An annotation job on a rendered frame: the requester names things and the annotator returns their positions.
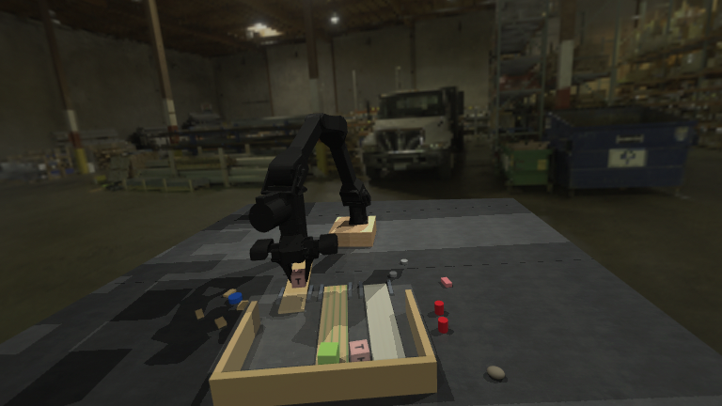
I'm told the blue cylinder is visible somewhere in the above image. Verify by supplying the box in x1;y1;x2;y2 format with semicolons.
228;292;243;305

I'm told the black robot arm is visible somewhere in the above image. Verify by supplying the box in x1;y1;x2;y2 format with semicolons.
248;113;371;265

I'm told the red cylinder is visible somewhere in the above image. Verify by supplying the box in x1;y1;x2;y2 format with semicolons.
434;301;444;316
438;317;448;334

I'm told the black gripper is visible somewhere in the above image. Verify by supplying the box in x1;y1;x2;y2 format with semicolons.
250;216;338;282

